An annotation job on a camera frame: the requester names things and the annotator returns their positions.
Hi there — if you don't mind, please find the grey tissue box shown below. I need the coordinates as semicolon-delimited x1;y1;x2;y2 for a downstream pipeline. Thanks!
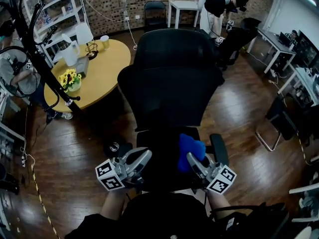
74;56;90;79

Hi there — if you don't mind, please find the white storage shelf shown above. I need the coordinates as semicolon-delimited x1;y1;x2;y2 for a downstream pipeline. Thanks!
22;0;88;67

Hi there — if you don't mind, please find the small white table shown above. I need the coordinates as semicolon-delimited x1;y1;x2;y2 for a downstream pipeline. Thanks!
168;0;201;29

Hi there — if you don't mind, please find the black waist pack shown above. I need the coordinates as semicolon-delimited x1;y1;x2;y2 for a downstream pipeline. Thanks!
211;203;290;239

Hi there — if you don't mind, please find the round wooden table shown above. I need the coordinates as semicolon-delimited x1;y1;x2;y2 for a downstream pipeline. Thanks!
44;39;132;113

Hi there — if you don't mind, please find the white metal rack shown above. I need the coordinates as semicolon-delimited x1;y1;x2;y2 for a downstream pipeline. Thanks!
0;83;25;159

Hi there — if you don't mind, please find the white frame chair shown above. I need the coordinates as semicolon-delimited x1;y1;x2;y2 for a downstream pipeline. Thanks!
289;183;319;239

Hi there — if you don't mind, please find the black cantilever chair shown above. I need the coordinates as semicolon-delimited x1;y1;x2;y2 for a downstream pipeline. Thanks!
255;93;300;152

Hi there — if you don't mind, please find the person's left forearm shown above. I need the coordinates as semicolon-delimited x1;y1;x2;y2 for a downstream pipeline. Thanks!
99;189;127;219

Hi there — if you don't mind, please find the black folding chair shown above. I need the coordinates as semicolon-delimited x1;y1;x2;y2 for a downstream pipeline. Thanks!
144;0;167;31

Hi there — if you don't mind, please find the black computer monitor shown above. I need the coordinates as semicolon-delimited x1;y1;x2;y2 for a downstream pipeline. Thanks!
298;30;319;69

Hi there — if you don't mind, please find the white shade table lamp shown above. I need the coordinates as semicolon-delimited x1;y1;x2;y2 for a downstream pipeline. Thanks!
75;22;100;60

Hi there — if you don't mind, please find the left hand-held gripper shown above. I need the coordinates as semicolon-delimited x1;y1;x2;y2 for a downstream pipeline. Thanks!
95;147;153;191

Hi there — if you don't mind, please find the black office chair seat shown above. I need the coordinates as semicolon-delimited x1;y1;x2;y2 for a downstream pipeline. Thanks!
136;127;209;193

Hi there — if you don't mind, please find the white kettle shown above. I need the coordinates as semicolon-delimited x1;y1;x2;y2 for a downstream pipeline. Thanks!
61;33;81;67

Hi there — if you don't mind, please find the person's black clothing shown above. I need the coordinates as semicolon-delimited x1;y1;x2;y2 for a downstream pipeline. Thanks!
64;192;225;239

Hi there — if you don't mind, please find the person's right forearm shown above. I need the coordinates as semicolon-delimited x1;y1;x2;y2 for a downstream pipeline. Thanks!
206;192;231;220

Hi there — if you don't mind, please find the black laptop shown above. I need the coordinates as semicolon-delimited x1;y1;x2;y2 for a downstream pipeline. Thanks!
279;31;292;47

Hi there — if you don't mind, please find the sunflower bouquet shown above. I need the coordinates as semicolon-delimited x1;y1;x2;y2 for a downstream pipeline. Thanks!
58;68;82;92

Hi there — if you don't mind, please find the white office desk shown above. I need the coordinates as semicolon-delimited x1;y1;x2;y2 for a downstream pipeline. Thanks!
278;67;319;107
246;28;297;74

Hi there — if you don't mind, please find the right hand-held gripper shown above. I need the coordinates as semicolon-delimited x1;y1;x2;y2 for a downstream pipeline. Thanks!
186;152;237;196

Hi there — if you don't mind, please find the dark grey chair armrest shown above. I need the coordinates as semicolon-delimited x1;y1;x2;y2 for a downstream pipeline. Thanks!
209;133;229;168
119;142;134;158

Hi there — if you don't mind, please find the black mesh chair backrest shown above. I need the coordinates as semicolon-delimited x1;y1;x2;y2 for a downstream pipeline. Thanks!
117;65;225;131

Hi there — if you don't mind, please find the black office chair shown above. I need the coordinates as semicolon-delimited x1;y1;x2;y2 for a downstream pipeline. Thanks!
215;17;262;71

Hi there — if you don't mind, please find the blue cloth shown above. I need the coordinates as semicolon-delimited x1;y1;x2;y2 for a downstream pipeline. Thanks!
177;133;207;173

